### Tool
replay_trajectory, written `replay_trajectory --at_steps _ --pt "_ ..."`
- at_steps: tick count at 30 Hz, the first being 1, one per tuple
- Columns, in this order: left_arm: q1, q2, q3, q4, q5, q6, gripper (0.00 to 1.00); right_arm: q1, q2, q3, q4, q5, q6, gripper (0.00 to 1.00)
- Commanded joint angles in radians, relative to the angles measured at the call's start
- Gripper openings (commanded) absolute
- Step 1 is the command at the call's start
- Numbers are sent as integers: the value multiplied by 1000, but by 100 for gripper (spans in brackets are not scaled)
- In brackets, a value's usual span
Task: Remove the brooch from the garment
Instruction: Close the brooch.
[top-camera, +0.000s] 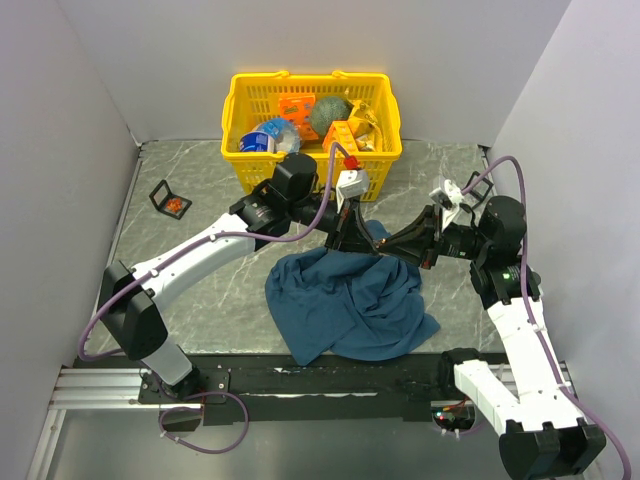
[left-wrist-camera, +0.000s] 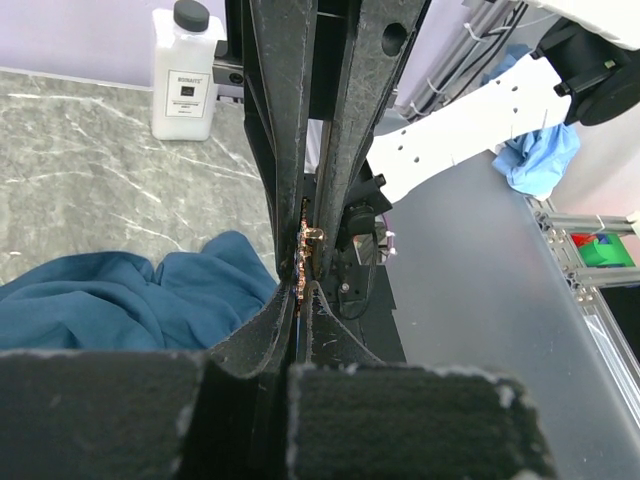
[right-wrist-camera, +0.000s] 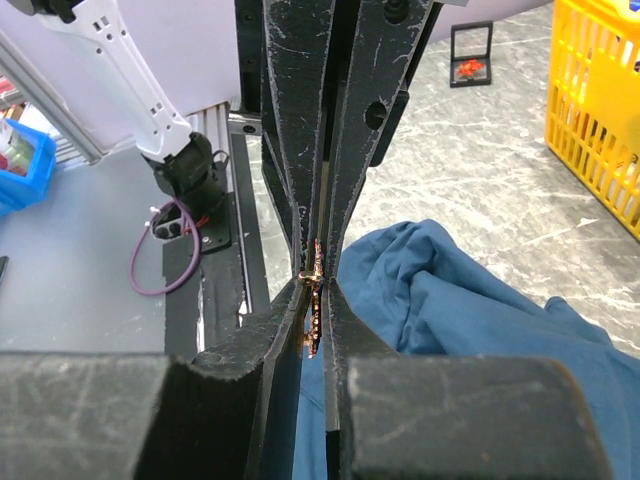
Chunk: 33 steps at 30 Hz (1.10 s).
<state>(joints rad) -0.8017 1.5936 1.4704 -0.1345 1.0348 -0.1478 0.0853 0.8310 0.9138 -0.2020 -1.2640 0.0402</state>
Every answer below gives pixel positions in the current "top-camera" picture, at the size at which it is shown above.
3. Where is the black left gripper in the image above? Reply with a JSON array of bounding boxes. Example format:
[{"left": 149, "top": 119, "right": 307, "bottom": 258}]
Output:
[{"left": 288, "top": 194, "right": 379, "bottom": 257}]

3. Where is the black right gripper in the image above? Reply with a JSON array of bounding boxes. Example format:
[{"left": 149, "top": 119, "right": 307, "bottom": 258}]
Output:
[{"left": 379, "top": 203, "right": 491, "bottom": 269}]

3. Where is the blue t-shirt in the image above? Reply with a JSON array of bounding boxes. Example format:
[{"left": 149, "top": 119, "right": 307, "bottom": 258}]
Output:
[{"left": 265, "top": 247, "right": 440, "bottom": 366}]

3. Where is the orange leaf brooch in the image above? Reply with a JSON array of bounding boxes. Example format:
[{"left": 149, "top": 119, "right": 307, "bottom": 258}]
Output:
[{"left": 166, "top": 197, "right": 182, "bottom": 213}]

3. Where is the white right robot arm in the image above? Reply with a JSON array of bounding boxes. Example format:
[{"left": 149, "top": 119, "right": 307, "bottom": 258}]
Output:
[{"left": 377, "top": 196, "right": 606, "bottom": 479}]

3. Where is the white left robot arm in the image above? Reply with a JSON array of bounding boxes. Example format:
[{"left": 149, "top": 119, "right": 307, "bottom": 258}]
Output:
[{"left": 96, "top": 153, "right": 369, "bottom": 402}]

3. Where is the black right stand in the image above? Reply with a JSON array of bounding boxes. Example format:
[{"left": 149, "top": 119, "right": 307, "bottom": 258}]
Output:
[{"left": 463, "top": 171, "right": 494, "bottom": 209}]

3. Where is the black stand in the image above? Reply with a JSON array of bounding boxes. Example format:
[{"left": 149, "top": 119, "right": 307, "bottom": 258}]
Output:
[
  {"left": 463, "top": 171, "right": 494, "bottom": 209},
  {"left": 149, "top": 179, "right": 192, "bottom": 220}
]

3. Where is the orange cracker box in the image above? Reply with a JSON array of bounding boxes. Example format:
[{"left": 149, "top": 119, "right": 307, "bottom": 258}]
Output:
[{"left": 322, "top": 120, "right": 359, "bottom": 154}]

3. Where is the yellow snack bag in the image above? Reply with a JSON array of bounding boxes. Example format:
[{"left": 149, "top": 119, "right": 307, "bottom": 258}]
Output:
[{"left": 346, "top": 100, "right": 383, "bottom": 152}]

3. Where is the green avocado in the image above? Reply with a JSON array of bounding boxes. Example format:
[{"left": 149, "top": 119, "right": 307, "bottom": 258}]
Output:
[{"left": 310, "top": 96, "right": 351, "bottom": 137}]

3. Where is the orange snack box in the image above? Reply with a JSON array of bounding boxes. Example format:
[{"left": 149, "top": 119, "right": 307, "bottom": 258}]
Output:
[{"left": 278, "top": 94, "right": 318, "bottom": 141}]

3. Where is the yellow plastic basket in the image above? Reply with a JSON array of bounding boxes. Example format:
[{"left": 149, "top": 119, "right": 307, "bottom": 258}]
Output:
[{"left": 221, "top": 71, "right": 402, "bottom": 201}]

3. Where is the black left stand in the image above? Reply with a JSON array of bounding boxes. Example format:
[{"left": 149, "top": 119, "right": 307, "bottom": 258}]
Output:
[{"left": 149, "top": 179, "right": 192, "bottom": 220}]

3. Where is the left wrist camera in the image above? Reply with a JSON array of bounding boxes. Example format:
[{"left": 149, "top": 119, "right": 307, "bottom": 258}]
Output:
[{"left": 335, "top": 156, "right": 370, "bottom": 211}]

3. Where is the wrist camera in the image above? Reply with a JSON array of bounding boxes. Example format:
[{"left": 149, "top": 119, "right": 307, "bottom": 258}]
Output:
[
  {"left": 335, "top": 156, "right": 370, "bottom": 211},
  {"left": 429, "top": 176, "right": 464, "bottom": 234}
]

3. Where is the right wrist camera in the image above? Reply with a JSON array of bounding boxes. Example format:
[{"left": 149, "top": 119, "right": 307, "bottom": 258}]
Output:
[{"left": 429, "top": 176, "right": 464, "bottom": 234}]

